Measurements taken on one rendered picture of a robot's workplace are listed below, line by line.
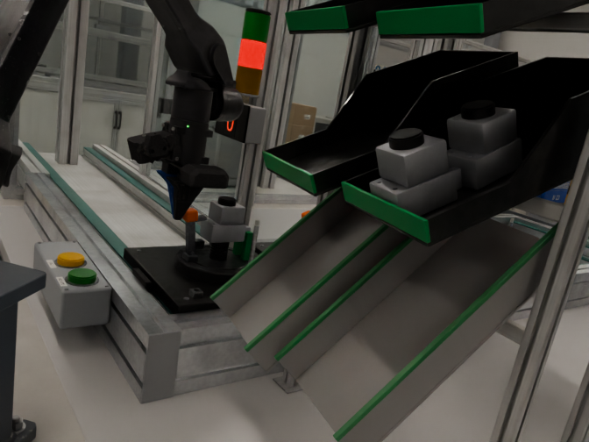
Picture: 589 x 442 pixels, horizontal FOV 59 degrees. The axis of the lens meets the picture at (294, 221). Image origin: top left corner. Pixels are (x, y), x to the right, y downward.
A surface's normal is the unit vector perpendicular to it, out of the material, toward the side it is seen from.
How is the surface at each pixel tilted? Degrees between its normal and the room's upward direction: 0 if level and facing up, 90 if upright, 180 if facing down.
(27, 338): 0
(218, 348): 90
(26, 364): 0
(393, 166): 115
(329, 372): 45
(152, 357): 90
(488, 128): 88
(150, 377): 90
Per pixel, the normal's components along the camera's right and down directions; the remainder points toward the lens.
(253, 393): 0.18, -0.95
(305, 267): -0.50, -0.71
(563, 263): -0.80, 0.00
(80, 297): 0.57, 0.30
